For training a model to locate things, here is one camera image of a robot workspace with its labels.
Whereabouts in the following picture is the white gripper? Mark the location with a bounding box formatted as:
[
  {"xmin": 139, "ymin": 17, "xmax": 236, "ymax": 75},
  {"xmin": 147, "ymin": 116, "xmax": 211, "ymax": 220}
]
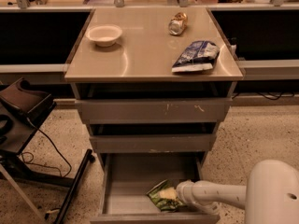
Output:
[{"xmin": 159, "ymin": 180, "xmax": 220, "ymax": 215}]

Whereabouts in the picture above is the green jalapeno chip bag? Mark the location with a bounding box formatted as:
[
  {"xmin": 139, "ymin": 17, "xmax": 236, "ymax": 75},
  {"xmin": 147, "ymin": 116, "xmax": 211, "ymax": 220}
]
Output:
[{"xmin": 147, "ymin": 179, "xmax": 186, "ymax": 212}]

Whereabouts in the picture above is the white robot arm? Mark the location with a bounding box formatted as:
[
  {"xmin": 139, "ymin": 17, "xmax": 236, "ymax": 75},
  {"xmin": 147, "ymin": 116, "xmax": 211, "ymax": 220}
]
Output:
[{"xmin": 158, "ymin": 160, "xmax": 299, "ymax": 224}]

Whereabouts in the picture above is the grey open bottom drawer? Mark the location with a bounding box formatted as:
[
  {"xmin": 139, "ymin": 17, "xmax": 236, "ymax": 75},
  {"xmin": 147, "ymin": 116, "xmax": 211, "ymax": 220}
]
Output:
[{"xmin": 90, "ymin": 153, "xmax": 220, "ymax": 224}]

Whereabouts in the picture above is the grey middle drawer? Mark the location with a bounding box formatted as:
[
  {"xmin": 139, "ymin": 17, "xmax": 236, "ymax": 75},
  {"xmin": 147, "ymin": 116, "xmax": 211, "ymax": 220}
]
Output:
[{"xmin": 90, "ymin": 133, "xmax": 216, "ymax": 153}]

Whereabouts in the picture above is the grey top drawer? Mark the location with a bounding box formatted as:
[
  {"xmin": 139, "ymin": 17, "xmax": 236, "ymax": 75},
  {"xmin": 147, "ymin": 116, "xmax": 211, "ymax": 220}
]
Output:
[{"xmin": 75, "ymin": 98, "xmax": 232, "ymax": 124}]

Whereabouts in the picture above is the grey drawer cabinet with counter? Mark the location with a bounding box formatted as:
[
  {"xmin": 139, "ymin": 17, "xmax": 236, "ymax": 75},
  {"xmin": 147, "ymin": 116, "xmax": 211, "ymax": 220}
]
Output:
[{"xmin": 64, "ymin": 7, "xmax": 245, "ymax": 170}]

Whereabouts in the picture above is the blue white chip bag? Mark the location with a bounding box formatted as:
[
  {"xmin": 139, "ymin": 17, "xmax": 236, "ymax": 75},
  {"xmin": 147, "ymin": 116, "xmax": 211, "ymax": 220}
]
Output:
[{"xmin": 172, "ymin": 40, "xmax": 220, "ymax": 73}]

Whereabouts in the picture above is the crushed golden soda can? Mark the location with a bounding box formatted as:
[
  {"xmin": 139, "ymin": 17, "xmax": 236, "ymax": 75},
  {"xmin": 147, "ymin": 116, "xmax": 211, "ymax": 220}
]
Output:
[{"xmin": 168, "ymin": 12, "xmax": 188, "ymax": 35}]

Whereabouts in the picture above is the black stand with tray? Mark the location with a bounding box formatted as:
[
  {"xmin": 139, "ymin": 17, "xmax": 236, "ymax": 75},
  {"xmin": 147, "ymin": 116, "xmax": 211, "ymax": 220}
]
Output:
[{"xmin": 0, "ymin": 77, "xmax": 95, "ymax": 224}]

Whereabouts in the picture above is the white paper bowl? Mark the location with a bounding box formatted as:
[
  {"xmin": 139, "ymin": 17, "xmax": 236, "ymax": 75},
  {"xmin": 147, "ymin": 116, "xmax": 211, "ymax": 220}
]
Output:
[{"xmin": 85, "ymin": 25, "xmax": 122, "ymax": 47}]

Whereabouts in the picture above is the black cable on floor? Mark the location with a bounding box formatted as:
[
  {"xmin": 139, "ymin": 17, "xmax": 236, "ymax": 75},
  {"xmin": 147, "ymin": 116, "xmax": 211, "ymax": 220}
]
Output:
[{"xmin": 20, "ymin": 118, "xmax": 73, "ymax": 179}]

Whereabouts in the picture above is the black cable by wall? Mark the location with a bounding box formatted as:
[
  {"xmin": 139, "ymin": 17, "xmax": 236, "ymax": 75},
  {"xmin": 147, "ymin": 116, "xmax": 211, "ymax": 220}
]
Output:
[{"xmin": 232, "ymin": 91, "xmax": 295, "ymax": 101}]

